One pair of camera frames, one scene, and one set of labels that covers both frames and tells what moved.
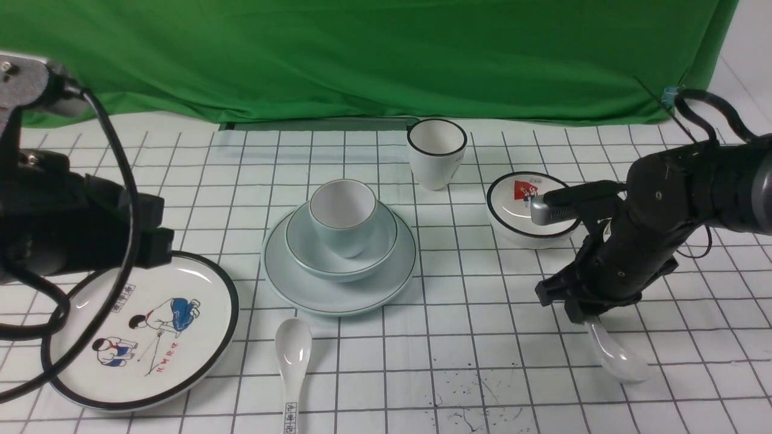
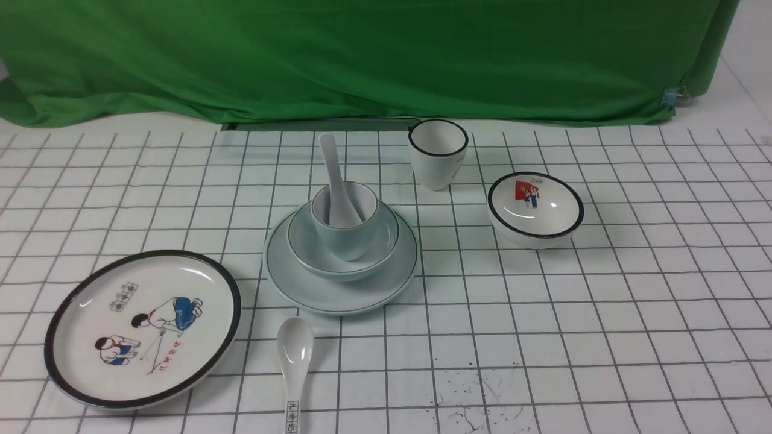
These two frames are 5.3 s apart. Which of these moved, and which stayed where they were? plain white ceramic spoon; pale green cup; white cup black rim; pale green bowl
Moved: plain white ceramic spoon
Stayed: pale green bowl; white cup black rim; pale green cup
